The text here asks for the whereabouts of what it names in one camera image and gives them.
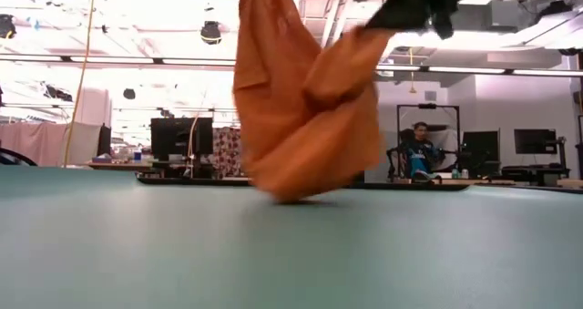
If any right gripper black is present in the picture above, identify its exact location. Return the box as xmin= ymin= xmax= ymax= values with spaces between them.
xmin=363 ymin=0 xmax=498 ymax=40

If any orange towel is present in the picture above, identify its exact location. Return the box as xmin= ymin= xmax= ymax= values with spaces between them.
xmin=231 ymin=0 xmax=397 ymax=204

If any person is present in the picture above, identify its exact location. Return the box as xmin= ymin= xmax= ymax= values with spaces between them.
xmin=406 ymin=121 xmax=444 ymax=183

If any black computer monitor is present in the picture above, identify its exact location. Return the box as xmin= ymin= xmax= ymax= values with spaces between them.
xmin=149 ymin=116 xmax=214 ymax=162
xmin=513 ymin=128 xmax=558 ymax=156
xmin=461 ymin=129 xmax=501 ymax=163

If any red patterned cloth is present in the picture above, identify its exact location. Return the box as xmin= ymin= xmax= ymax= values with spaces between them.
xmin=211 ymin=126 xmax=243 ymax=179

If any black desk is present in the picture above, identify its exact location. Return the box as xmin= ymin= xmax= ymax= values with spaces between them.
xmin=500 ymin=162 xmax=571 ymax=187

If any green table mat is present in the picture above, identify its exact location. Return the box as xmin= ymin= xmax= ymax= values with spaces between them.
xmin=0 ymin=165 xmax=583 ymax=309

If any wooden desk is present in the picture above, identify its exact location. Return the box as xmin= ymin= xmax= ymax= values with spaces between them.
xmin=84 ymin=161 xmax=156 ymax=172

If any black upright panel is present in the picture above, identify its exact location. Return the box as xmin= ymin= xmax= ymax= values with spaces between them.
xmin=97 ymin=124 xmax=113 ymax=158

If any pink curtain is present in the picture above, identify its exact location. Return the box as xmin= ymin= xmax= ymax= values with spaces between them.
xmin=0 ymin=121 xmax=102 ymax=168

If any black chair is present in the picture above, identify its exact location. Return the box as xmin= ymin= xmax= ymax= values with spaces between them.
xmin=0 ymin=147 xmax=38 ymax=167

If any yellow cable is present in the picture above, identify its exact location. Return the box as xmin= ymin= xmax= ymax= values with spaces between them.
xmin=62 ymin=0 xmax=98 ymax=168

